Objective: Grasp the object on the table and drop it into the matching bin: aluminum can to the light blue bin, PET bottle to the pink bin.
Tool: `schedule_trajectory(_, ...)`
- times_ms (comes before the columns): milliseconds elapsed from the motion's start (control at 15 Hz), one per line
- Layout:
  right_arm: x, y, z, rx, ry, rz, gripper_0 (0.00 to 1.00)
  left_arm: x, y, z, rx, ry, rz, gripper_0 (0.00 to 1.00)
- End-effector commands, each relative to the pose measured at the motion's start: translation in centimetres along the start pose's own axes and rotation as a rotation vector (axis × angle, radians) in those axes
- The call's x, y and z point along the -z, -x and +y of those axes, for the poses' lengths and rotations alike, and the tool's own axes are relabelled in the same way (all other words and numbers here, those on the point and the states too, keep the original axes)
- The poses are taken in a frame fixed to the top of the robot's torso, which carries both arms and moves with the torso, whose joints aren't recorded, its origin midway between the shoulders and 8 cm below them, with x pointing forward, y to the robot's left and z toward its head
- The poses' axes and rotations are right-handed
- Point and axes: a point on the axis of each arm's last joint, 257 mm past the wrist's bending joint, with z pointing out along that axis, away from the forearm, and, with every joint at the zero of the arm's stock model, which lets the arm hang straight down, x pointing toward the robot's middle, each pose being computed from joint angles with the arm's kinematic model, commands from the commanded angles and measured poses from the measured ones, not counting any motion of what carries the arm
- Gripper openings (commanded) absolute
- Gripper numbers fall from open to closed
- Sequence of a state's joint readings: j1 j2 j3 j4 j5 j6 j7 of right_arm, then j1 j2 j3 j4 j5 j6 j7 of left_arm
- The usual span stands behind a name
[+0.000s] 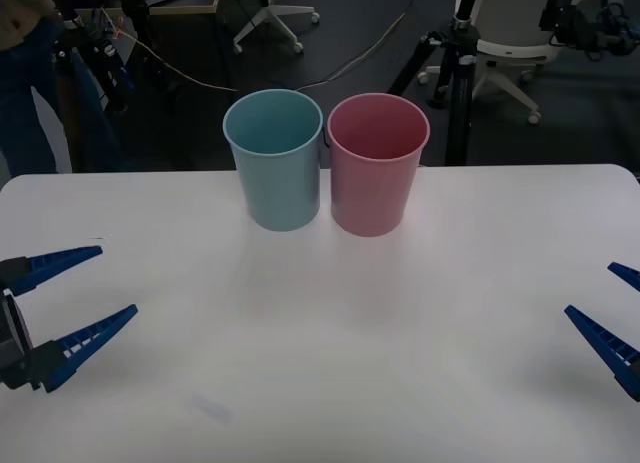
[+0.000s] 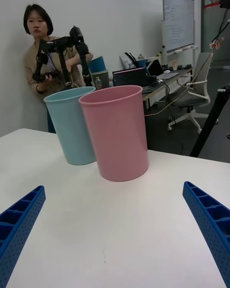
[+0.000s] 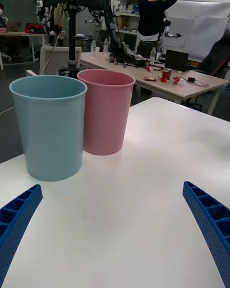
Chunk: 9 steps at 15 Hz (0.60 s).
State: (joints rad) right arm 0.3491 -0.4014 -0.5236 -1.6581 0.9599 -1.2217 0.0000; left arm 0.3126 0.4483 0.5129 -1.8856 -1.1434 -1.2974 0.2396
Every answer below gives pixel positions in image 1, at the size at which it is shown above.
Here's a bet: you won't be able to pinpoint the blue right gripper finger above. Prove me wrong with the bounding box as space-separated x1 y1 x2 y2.
606 261 640 290
563 304 640 403

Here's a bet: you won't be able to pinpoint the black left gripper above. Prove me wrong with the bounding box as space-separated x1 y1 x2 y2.
0 245 139 395

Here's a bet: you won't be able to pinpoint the person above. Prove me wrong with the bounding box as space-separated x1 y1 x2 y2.
0 0 121 177

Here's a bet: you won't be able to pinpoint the black tripod silver collars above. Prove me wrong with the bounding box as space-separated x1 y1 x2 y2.
387 0 482 167

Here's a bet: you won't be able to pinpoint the black tripod blue clips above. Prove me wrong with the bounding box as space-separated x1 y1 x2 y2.
52 0 137 115

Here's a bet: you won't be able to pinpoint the pale blue plastic bin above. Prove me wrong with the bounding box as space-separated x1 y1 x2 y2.
222 88 324 233

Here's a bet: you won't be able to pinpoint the pink plastic bin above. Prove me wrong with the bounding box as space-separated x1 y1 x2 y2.
327 92 432 238

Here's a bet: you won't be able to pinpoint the black stand pole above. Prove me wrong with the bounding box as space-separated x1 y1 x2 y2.
119 0 169 92

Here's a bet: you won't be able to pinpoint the white office chair grey seat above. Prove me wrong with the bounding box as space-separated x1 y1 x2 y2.
232 0 321 55

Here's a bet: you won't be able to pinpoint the black device with cables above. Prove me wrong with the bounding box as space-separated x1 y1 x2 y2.
538 0 640 62

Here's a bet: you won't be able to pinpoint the pale floor cable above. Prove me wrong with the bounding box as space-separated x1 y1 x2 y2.
99 0 432 93

